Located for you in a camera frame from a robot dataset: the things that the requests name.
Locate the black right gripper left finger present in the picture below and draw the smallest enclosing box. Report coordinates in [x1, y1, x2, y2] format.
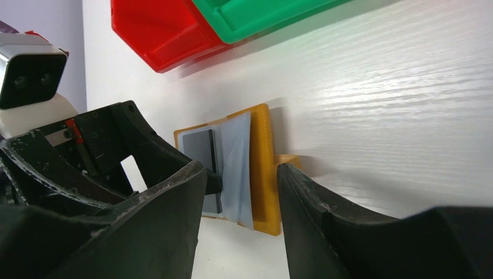
[1, 161, 207, 278]

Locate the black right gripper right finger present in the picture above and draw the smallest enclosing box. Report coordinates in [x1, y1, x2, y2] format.
[277, 163, 492, 278]

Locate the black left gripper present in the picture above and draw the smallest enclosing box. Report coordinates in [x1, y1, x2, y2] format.
[0, 101, 224, 210]

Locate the black VIP card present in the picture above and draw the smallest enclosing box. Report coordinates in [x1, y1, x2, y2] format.
[182, 129, 222, 214]

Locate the yellow leather card holder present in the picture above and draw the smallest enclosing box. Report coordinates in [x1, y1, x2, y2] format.
[173, 103, 300, 236]

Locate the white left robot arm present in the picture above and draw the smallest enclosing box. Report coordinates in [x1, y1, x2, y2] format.
[1, 95, 191, 216]

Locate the left red plastic bin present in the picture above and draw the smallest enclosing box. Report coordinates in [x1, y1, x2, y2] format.
[110, 0, 229, 73]

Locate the green plastic bin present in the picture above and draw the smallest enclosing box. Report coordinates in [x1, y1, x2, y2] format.
[192, 0, 343, 44]

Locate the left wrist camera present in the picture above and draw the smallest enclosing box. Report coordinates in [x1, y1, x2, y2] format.
[1, 33, 69, 110]

